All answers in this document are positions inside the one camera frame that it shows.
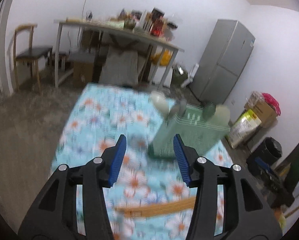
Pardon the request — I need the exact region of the wooden chopstick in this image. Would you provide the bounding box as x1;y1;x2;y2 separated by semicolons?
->
114;196;196;218

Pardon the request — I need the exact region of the stainless steel spoon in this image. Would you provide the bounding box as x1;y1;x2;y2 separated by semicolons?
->
166;99;187;121

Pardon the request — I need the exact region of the cream plastic rice spoon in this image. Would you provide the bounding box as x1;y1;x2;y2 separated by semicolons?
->
150;90;169;118

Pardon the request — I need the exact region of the black trash bin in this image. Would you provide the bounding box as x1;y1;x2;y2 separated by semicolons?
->
246;137;282;166

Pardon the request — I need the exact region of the yellow green rice sack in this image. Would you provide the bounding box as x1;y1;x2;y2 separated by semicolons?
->
226;109;261;149

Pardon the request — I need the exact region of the floral blue tablecloth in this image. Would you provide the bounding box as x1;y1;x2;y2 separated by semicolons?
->
51;83;232;239

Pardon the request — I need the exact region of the cardboard box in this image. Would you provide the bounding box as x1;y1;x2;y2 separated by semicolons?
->
244;101;277;128

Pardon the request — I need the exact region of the green perforated utensil holder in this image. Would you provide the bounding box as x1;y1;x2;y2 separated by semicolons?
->
149;104;230;160

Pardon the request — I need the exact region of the red plastic bag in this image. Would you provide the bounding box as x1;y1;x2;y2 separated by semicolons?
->
262;93;281;116

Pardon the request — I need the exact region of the wooden chair dark seat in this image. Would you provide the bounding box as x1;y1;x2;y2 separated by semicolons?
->
13;23;53;94

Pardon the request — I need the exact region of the grey refrigerator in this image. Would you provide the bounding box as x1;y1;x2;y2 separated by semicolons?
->
190;19;255;104

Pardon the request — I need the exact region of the yellow plastic bag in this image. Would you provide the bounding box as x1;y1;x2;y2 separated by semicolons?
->
150;50;172;67

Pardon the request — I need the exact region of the red snack box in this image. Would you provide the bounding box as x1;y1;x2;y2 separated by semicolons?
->
150;8;165;37

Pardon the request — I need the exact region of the white frame side table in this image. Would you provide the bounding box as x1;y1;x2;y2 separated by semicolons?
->
54;19;184;94

